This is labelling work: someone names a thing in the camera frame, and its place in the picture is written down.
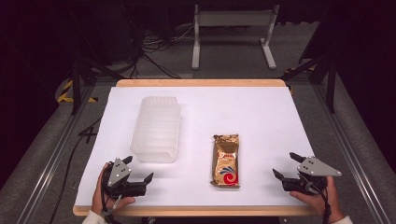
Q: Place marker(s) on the person's left hand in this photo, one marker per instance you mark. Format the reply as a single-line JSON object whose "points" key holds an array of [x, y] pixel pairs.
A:
{"points": [[99, 202]]}

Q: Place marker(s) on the yellow black hazard tape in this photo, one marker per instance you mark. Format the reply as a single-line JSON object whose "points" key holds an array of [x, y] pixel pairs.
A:
{"points": [[63, 93]]}

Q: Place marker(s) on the white table mat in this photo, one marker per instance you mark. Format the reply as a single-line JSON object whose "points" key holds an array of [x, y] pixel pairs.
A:
{"points": [[249, 115]]}

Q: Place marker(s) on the person's right hand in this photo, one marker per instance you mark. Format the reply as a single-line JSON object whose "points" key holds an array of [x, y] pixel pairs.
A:
{"points": [[317, 203]]}

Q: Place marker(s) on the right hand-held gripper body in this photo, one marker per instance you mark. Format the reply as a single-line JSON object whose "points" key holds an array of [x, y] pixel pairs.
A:
{"points": [[316, 168]]}

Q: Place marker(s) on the gold snack packet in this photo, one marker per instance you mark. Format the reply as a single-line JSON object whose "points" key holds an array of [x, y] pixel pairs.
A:
{"points": [[225, 158]]}

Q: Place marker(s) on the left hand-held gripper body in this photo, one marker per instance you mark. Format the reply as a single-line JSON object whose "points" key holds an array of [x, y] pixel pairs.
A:
{"points": [[120, 172]]}

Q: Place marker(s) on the aluminium floor rail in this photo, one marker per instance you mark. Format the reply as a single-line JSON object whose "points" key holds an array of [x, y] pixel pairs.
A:
{"points": [[345, 149], [53, 158]]}

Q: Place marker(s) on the translucent plastic container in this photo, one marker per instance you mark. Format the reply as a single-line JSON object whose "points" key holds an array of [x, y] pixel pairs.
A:
{"points": [[157, 130]]}

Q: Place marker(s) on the black tripod stand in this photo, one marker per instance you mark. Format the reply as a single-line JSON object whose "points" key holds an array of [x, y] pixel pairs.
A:
{"points": [[76, 84], [331, 84]]}

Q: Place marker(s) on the white metal stand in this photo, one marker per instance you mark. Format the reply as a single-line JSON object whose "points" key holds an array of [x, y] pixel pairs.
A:
{"points": [[233, 18]]}

